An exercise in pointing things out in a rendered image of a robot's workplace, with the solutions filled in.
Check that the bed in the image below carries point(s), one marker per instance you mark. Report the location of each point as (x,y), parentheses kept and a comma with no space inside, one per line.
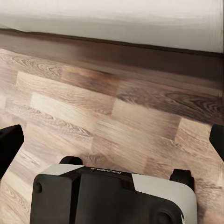
(176,43)

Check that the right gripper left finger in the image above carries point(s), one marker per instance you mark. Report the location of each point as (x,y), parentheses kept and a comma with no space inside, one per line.
(11,140)

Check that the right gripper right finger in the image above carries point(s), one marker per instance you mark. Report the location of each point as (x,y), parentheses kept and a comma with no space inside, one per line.
(217,139)

